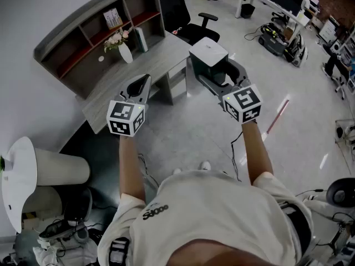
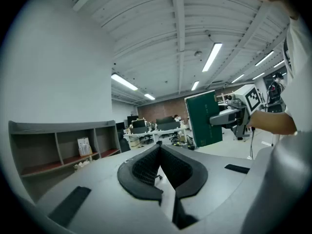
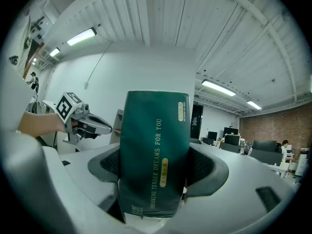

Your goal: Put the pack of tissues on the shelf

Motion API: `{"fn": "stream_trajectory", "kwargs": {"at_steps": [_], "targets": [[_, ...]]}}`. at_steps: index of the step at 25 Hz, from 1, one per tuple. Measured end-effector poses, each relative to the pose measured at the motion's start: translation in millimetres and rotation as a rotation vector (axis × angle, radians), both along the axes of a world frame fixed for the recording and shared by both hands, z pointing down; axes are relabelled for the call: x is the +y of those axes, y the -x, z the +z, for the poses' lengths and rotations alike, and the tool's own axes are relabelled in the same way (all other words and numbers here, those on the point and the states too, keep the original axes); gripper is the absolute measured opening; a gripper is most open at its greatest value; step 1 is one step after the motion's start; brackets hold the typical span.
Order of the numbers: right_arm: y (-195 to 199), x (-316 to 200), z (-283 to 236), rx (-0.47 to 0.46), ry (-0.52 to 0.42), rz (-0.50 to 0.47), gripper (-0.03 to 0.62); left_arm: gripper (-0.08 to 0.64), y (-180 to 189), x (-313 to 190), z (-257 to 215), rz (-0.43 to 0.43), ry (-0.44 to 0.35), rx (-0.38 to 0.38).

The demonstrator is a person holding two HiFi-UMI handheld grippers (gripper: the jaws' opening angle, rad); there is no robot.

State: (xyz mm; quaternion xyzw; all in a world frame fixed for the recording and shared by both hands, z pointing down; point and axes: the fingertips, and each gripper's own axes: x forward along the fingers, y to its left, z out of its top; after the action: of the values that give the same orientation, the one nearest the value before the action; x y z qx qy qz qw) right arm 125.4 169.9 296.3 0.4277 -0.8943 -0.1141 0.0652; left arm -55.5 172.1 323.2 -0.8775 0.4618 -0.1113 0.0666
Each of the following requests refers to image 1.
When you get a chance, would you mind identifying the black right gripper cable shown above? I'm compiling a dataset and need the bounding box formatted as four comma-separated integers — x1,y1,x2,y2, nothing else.
230,131,244,183

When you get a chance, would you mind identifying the white black robot unit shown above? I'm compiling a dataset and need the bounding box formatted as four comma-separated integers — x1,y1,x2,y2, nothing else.
283,33,309,68

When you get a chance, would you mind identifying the white card in wooden holder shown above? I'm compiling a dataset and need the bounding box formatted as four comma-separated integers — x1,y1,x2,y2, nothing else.
103,7,124,30

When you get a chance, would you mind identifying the grey desk with shelf hutch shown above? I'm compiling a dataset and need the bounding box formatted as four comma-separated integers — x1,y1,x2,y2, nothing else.
33,0,195,135

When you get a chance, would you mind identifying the black waste bin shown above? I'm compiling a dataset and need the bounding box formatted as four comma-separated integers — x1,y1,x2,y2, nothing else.
240,3,256,19

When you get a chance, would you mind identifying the white round table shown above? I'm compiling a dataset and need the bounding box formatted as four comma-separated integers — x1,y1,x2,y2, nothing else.
1,136,38,234

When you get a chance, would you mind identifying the person's right forearm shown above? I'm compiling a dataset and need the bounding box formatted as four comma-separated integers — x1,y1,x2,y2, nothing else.
241,120,274,186

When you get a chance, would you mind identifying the white box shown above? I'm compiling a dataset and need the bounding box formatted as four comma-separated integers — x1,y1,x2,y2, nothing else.
188,37,230,87

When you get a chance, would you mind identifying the pink flower bouquet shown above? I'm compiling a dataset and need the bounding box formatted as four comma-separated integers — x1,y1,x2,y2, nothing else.
103,28,133,54

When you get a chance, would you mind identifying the red white floor strip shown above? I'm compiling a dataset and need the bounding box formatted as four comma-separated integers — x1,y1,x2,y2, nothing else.
266,98,291,134

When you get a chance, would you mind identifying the white drawer cabinet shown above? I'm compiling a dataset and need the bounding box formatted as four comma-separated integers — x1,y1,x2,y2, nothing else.
318,15,341,43

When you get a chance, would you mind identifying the white green book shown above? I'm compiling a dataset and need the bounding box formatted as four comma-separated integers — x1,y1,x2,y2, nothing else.
134,26,149,53

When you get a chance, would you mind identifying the white vase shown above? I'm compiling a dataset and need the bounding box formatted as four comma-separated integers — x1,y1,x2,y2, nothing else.
118,43,134,64

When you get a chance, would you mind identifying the black office chair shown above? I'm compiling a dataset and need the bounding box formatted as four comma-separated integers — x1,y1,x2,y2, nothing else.
158,0,221,47

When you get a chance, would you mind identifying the grey wheeled machine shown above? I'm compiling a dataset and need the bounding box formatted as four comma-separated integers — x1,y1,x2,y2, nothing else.
257,23,290,57

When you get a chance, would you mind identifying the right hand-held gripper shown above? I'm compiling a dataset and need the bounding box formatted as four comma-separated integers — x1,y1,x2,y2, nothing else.
196,60,263,125

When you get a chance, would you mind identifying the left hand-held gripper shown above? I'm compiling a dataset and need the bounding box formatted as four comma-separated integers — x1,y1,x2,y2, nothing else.
106,74,153,137

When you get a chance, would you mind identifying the person's left forearm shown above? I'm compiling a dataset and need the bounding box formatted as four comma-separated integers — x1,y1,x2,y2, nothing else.
119,134,146,202

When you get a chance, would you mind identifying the person's torso in white shirt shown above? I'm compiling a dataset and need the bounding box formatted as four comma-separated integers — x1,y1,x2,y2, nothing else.
97,170,315,266

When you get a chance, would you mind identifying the white humanoid robot black head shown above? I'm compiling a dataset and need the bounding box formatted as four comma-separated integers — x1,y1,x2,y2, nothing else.
295,177,355,232
32,188,98,266

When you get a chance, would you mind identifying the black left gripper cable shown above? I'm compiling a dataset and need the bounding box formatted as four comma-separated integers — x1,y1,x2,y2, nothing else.
137,153,159,188

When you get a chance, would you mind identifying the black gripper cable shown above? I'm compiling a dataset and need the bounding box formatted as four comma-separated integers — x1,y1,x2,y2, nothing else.
137,153,159,188
230,131,244,183

